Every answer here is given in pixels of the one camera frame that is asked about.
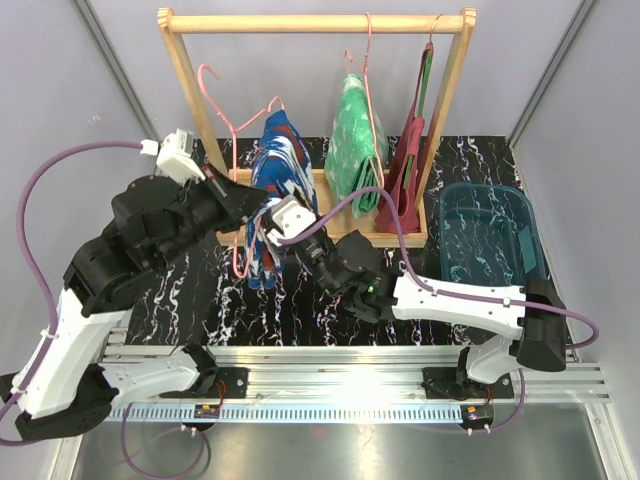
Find wooden clothes rack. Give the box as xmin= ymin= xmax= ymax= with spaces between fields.
xmin=157 ymin=7 xmax=476 ymax=248

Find black marbled table mat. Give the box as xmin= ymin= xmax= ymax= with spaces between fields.
xmin=124 ymin=136 xmax=521 ymax=347

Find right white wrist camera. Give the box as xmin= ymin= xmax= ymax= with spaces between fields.
xmin=264 ymin=195 xmax=318 ymax=247

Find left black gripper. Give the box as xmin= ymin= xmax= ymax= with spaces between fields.
xmin=151 ymin=162 xmax=269 ymax=271

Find purple cable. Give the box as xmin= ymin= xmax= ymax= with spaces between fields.
xmin=277 ymin=187 xmax=601 ymax=435
xmin=0 ymin=141 xmax=211 ymax=476

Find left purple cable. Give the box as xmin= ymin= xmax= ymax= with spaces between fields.
xmin=0 ymin=141 xmax=211 ymax=476

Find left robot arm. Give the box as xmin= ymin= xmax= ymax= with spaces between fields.
xmin=1 ymin=167 xmax=269 ymax=445

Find pink wire hanger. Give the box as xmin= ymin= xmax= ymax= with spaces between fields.
xmin=196 ymin=64 xmax=286 ymax=279
xmin=344 ymin=12 xmax=385 ymax=188

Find blue patterned trousers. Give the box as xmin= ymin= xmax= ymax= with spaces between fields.
xmin=244 ymin=110 xmax=318 ymax=290

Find aluminium mounting rail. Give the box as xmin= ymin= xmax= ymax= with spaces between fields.
xmin=67 ymin=344 xmax=614 ymax=424

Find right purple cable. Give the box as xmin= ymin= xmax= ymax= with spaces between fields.
xmin=277 ymin=187 xmax=601 ymax=435

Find maroon tank top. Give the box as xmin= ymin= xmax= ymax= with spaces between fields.
xmin=375 ymin=42 xmax=435 ymax=235

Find green patterned folded garment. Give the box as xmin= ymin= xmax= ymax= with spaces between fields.
xmin=324 ymin=73 xmax=389 ymax=202

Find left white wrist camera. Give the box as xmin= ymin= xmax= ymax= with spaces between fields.
xmin=140 ymin=129 xmax=205 ymax=186

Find green plastic hanger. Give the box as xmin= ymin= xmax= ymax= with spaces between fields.
xmin=402 ymin=33 xmax=435 ymax=191

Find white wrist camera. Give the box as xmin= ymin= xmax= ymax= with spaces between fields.
xmin=140 ymin=129 xmax=205 ymax=186
xmin=264 ymin=195 xmax=318 ymax=247

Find teal transparent plastic bin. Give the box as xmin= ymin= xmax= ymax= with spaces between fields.
xmin=439 ymin=182 xmax=549 ymax=286

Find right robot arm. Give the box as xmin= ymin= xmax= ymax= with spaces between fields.
xmin=292 ymin=231 xmax=567 ymax=401

